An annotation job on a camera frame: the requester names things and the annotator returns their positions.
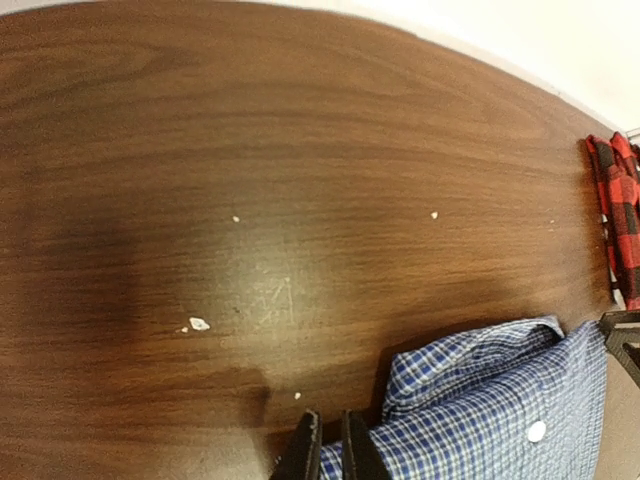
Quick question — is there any blue small-check long sleeve shirt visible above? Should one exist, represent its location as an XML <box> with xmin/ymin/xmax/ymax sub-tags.
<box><xmin>317</xmin><ymin>314</ymin><xmax>609</xmax><ymax>480</ymax></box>

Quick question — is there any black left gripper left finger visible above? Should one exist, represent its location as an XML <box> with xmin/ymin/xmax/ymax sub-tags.
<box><xmin>269</xmin><ymin>410</ymin><xmax>322</xmax><ymax>480</ymax></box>

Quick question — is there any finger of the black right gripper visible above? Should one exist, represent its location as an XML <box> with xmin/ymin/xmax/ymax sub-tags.
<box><xmin>598</xmin><ymin>310</ymin><xmax>640</xmax><ymax>386</ymax></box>

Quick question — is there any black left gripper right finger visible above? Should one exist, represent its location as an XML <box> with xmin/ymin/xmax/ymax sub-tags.
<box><xmin>341</xmin><ymin>410</ymin><xmax>391</xmax><ymax>480</ymax></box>

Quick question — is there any red black plaid shirt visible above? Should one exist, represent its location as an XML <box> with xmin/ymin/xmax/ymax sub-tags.
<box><xmin>585</xmin><ymin>132</ymin><xmax>639</xmax><ymax>310</ymax></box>

